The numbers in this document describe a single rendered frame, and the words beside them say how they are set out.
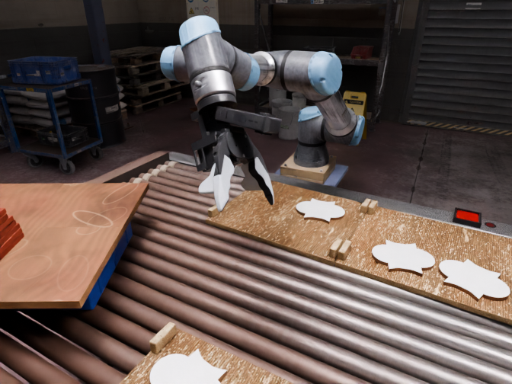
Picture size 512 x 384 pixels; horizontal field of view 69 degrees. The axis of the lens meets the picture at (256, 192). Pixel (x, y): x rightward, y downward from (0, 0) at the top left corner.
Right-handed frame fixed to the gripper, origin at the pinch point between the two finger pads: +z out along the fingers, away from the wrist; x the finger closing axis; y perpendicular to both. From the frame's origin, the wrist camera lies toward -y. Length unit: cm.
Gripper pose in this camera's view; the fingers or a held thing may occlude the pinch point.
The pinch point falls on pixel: (252, 207)
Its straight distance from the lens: 63.2
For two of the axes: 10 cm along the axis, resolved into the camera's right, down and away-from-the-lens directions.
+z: 2.4, 9.6, -1.2
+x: -5.7, 0.4, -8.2
